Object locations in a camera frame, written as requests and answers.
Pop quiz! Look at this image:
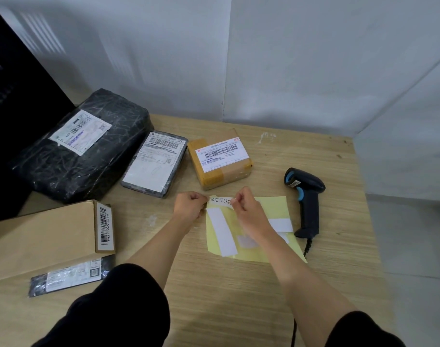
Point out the black blue barcode scanner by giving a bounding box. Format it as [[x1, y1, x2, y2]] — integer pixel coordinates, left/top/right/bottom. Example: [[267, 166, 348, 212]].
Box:
[[284, 167, 326, 239]]

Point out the person's right hand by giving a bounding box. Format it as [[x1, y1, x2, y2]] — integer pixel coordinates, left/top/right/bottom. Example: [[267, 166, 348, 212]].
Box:
[[230, 187, 275, 246]]

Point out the small black parcel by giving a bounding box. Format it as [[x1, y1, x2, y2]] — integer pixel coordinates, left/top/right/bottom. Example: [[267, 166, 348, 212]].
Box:
[[28, 254, 116, 299]]

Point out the cardboard box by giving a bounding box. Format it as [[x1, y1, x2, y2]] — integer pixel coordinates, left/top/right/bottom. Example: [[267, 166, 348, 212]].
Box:
[[0, 200, 116, 284]]

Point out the person's left hand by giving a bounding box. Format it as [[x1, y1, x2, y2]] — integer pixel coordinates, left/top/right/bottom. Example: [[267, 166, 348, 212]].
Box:
[[173, 191, 210, 232]]

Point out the large black parcel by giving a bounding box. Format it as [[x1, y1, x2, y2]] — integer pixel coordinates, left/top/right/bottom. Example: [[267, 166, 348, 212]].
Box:
[[10, 88, 154, 205]]

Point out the black plastic crate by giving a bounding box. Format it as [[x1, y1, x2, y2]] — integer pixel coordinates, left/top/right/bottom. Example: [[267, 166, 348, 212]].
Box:
[[0, 3, 76, 225]]

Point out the yellow sticker backing sheet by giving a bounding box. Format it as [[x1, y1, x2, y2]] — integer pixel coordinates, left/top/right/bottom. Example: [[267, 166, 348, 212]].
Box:
[[205, 195, 308, 264]]

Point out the person's right forearm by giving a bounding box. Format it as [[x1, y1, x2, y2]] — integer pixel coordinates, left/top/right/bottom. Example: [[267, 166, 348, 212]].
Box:
[[254, 229, 359, 336]]

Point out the yellow taped parcel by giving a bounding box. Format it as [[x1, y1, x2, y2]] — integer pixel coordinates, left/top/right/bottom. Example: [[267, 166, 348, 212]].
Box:
[[187, 128, 253, 191]]

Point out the person's left forearm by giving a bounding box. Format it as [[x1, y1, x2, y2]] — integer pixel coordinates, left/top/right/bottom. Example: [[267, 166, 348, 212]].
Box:
[[125, 216, 191, 292]]

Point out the white return sticker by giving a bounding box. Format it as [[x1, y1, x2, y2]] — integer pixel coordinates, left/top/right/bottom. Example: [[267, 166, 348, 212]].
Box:
[[208, 196, 239, 207]]

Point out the grey labelled parcel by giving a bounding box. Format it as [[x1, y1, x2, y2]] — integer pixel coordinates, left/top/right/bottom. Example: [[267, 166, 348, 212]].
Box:
[[120, 130, 189, 198]]

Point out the black scanner cable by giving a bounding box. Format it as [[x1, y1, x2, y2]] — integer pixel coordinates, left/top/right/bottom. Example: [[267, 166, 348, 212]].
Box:
[[290, 237, 313, 347]]

